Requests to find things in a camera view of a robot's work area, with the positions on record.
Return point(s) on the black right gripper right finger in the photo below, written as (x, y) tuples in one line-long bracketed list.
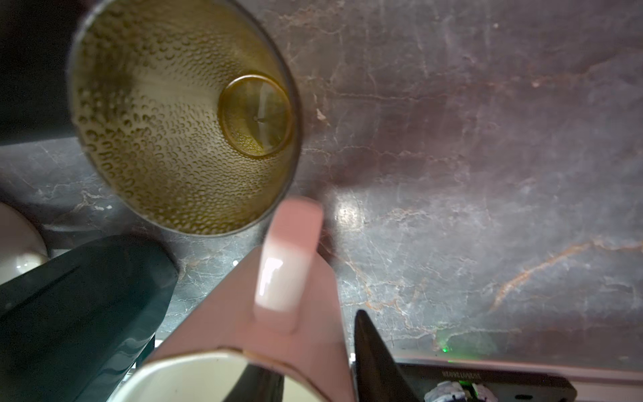
[(377, 376)]

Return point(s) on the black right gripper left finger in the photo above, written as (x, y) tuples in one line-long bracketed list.
[(72, 328)]

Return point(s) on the white faceted mug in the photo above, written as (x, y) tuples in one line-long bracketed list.
[(272, 330)]

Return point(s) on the olive green glass tumbler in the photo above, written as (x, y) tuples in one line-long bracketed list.
[(187, 110)]

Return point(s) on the black mug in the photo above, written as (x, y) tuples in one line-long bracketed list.
[(36, 37)]

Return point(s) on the white mug green handle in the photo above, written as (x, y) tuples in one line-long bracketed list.
[(22, 246)]

